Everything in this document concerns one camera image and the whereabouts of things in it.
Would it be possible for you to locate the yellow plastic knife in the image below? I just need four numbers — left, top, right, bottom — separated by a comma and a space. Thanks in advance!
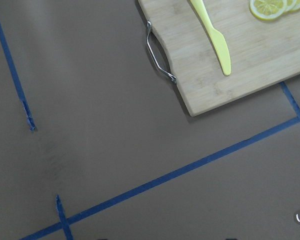
190, 0, 232, 76

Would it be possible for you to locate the wooden cutting board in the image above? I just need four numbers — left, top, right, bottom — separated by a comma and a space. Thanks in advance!
139, 0, 300, 116

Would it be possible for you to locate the lemon slice front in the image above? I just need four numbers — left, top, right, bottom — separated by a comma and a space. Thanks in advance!
249, 0, 287, 21

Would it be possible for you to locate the lemon slice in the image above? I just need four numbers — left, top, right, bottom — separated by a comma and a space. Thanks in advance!
291, 0, 300, 11
249, 0, 287, 21
284, 0, 297, 12

